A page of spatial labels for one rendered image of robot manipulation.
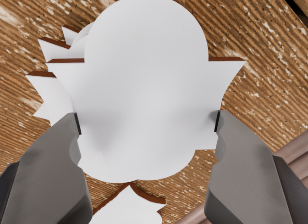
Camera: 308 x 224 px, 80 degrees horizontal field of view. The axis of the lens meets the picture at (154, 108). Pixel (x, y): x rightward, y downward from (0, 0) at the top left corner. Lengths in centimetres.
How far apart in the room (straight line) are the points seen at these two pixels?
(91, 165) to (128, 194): 12
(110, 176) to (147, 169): 4
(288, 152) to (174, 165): 21
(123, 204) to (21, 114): 18
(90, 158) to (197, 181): 17
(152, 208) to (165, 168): 16
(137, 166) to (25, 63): 14
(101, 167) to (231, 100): 15
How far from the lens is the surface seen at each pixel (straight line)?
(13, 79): 23
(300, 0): 22
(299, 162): 38
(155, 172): 16
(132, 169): 16
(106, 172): 18
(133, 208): 31
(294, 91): 25
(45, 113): 19
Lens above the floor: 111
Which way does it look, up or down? 60 degrees down
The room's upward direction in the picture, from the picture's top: 177 degrees clockwise
